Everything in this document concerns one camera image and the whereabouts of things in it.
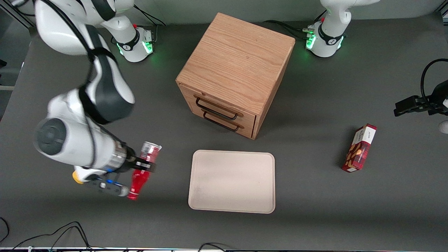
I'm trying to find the black table edge cable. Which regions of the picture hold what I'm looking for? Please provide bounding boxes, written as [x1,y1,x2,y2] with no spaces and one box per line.
[0,217,10,244]
[197,242,230,252]
[10,221,93,251]

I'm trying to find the red snack box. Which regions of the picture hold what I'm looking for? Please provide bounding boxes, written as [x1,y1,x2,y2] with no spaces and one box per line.
[341,124,377,173]

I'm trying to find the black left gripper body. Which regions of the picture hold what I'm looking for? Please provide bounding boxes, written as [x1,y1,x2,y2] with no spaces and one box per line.
[431,80,448,116]

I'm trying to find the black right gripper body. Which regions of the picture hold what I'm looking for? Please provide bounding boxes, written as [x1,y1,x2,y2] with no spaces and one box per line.
[119,145,141,174]

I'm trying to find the black looped gripper cable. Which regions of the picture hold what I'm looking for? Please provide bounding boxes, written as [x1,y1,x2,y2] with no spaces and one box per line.
[421,58,448,105]

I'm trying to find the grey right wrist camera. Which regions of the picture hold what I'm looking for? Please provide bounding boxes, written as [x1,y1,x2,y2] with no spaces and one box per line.
[83,176,130,197]

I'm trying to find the beige plastic tray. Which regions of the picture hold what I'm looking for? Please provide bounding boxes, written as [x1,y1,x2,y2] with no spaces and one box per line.
[188,150,276,214]

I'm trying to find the black metal drawer handle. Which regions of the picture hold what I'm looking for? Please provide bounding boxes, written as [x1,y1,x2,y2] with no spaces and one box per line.
[203,111,241,132]
[195,97,239,120]

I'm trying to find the aluminium frame rail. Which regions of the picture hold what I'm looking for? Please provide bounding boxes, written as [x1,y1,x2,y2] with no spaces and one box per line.
[0,0,36,29]

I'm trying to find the black base cables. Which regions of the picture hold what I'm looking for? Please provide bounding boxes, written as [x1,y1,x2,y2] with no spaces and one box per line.
[263,10,327,41]
[132,5,166,43]

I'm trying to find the wooden drawer cabinet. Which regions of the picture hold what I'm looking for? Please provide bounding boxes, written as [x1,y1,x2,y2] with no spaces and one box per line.
[176,12,296,140]

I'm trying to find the red coke bottle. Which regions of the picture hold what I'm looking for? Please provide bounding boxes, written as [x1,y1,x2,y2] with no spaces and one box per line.
[127,141,162,201]

